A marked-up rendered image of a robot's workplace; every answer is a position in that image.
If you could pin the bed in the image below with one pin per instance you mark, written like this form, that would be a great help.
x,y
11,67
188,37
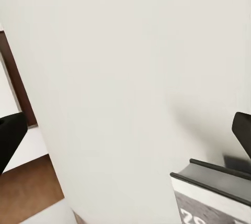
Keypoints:
x,y
127,91

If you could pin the sliding door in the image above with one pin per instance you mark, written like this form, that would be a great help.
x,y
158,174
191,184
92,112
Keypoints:
x,y
27,190

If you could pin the hardback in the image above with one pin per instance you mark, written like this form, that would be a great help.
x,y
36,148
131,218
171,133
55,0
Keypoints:
x,y
211,194

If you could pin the bench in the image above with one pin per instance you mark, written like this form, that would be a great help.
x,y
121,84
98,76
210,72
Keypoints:
x,y
15,82

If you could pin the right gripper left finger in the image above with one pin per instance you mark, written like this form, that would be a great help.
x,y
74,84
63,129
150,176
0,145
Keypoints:
x,y
13,129

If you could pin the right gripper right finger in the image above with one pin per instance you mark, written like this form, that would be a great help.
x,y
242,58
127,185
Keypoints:
x,y
241,127

